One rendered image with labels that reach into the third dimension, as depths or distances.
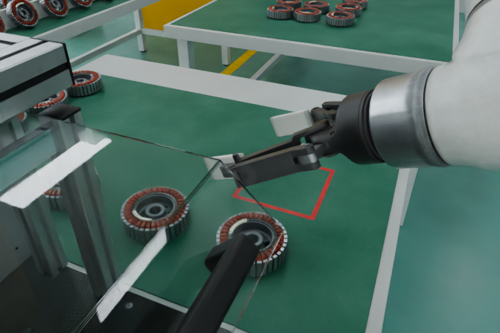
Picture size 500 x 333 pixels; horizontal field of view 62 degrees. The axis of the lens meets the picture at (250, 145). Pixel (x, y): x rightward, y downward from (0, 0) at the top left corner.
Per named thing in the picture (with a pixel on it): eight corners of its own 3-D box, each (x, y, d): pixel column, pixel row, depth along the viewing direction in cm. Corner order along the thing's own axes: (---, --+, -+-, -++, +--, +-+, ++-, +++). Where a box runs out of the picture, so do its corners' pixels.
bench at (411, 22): (432, 73, 317) (460, -34, 276) (409, 235, 174) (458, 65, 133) (294, 53, 353) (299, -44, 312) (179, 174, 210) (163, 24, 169)
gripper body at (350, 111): (381, 178, 39) (305, 181, 46) (415, 140, 45) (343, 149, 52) (355, 105, 38) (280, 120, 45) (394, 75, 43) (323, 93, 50)
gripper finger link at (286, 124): (306, 110, 56) (309, 108, 56) (268, 118, 61) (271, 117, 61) (313, 131, 56) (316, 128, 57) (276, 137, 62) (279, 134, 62)
